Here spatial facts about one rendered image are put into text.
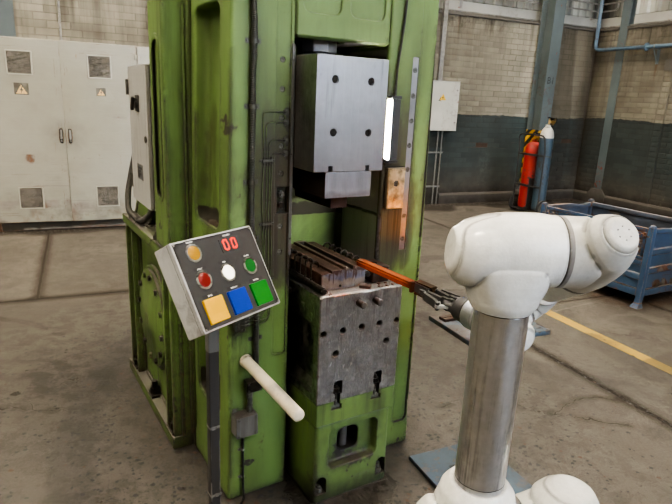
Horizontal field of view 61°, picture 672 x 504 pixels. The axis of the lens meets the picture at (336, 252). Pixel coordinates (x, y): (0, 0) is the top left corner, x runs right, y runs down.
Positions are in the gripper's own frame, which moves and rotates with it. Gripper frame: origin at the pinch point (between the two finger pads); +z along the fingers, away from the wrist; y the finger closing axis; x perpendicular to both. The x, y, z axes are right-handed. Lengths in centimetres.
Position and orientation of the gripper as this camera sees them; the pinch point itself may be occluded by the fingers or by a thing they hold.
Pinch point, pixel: (424, 289)
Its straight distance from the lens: 183.4
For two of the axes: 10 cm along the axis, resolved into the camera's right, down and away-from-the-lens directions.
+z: -5.1, -2.6, 8.2
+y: 8.6, -1.0, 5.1
